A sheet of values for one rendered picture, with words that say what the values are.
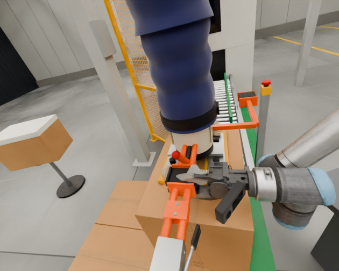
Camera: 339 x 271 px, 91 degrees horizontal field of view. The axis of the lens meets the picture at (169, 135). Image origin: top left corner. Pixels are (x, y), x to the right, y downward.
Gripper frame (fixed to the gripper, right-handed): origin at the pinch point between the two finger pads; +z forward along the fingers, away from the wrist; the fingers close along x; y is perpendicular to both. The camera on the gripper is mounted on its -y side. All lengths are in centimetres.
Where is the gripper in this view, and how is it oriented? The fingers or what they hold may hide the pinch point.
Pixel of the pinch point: (181, 186)
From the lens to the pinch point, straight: 53.3
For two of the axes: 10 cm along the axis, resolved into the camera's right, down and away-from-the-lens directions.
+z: -9.5, 0.5, 3.1
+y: 2.2, -5.9, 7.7
